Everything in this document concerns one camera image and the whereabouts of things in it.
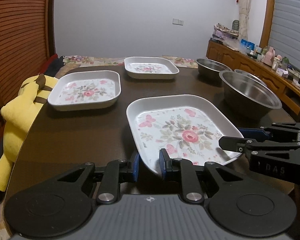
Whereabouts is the pink bottle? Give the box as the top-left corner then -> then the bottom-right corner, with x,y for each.
262,46 -> 276,67

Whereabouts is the wooden sideboard cabinet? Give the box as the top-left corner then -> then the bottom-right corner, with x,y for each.
206,40 -> 300,121

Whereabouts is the yellow plush toy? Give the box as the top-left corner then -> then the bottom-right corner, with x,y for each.
0,74 -> 58,192

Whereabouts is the medium steel bowl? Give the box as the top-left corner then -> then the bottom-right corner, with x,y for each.
234,69 -> 267,87

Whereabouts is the blue box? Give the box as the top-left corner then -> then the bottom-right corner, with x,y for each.
241,38 -> 255,50

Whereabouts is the floral bed blanket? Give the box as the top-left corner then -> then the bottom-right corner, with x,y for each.
63,55 -> 198,68

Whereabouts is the large steel bowl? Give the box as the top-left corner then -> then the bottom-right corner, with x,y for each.
219,70 -> 282,120

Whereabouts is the small steel bowl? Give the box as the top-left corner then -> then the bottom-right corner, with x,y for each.
196,59 -> 232,81

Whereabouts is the large floral white plate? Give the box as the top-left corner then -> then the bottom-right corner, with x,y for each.
126,94 -> 242,175

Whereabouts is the medium floral white plate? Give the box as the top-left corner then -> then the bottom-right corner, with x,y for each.
47,70 -> 121,112

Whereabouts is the wooden louvered wardrobe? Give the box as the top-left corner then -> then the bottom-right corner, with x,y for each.
0,0 -> 56,111

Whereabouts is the stack of folded cloths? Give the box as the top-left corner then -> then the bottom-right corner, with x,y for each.
212,23 -> 239,40

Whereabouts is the small floral white plate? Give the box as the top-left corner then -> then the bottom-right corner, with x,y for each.
124,56 -> 179,80

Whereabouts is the cream curtain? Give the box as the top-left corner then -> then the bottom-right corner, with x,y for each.
238,0 -> 251,40

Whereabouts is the white wall switch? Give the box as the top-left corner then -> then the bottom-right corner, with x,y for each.
172,18 -> 184,25

